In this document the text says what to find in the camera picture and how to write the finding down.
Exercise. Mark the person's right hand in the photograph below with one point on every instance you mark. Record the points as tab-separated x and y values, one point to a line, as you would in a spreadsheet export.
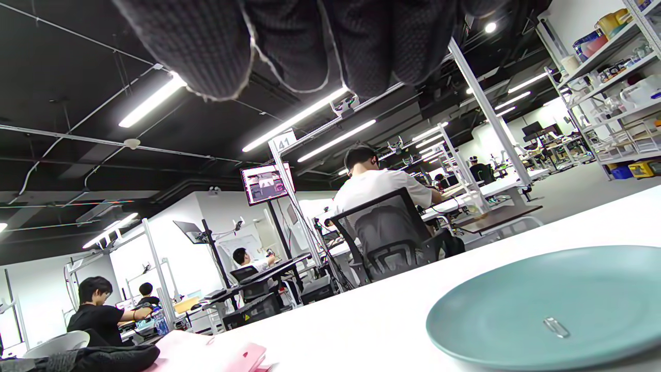
289	36

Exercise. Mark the person's left hand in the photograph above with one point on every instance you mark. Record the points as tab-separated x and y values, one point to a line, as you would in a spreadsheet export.
77	361

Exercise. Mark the pink paper sheet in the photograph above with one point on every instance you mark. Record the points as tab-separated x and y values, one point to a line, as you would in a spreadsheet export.
206	351

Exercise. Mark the ceiling tube light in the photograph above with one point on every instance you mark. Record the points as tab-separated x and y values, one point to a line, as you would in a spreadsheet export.
335	140
294	120
111	230
152	101

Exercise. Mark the clear water bottle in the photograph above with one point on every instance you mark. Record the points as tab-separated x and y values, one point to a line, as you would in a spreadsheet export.
160	323

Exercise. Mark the white number sign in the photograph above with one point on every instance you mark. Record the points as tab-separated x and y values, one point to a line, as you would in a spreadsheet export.
283	142

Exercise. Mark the screen on black pole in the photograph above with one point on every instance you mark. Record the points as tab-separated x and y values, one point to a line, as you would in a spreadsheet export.
266	183

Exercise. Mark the black tilted screen stand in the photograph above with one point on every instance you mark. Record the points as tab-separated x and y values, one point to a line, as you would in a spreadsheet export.
188	231

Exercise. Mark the black computer tower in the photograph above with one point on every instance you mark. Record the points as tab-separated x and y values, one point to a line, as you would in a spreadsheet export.
253	310

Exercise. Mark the white ceiling smoke detector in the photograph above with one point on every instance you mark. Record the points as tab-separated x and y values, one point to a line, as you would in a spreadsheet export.
131	143

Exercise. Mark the round ceiling spotlight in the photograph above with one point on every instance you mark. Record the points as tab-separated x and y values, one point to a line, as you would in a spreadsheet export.
490	27

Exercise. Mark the black desk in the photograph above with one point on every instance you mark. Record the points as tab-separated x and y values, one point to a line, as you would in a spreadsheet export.
268	268

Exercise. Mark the white metal stand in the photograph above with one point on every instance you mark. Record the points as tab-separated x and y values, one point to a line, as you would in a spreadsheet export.
490	113

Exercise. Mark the black mesh office chair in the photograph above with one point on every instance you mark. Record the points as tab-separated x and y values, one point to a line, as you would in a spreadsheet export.
387	232

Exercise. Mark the row of distant ceiling lights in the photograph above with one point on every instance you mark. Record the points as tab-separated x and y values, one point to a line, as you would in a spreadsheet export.
526	83

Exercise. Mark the brown side table top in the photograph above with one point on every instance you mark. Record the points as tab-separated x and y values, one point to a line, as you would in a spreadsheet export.
496	217

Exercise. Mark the grey storage shelf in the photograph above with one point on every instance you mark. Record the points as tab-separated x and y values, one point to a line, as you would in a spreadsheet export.
601	52

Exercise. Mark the teal round plate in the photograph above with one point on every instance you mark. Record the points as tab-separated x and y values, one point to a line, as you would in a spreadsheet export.
542	289

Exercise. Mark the blue storage bin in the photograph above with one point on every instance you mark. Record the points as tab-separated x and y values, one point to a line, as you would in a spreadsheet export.
620	172

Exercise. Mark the yellow storage box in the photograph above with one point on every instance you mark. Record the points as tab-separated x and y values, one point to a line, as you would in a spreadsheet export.
645	169

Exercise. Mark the overhead frame camera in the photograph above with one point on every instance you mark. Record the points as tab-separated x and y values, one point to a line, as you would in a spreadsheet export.
345	106

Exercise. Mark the silver aluminium frame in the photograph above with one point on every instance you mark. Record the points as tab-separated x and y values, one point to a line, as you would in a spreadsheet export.
158	268

